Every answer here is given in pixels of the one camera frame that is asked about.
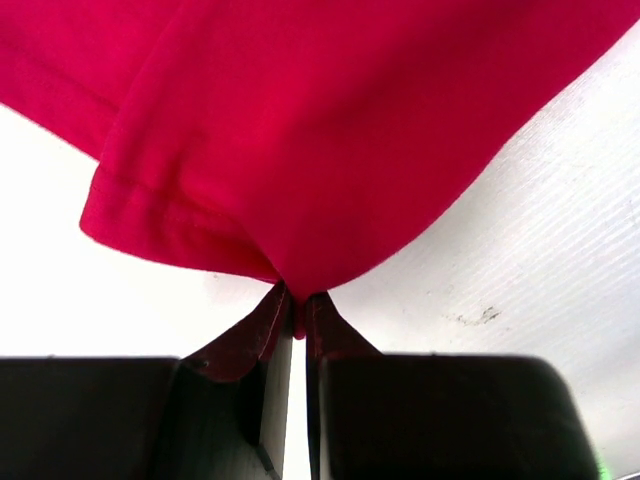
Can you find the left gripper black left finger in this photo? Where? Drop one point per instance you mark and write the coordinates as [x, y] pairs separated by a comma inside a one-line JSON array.
[[219, 413]]

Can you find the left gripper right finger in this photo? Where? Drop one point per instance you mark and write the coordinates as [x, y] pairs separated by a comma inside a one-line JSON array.
[[372, 415]]

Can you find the red t-shirt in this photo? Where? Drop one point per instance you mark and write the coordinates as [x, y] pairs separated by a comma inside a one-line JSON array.
[[295, 141]]

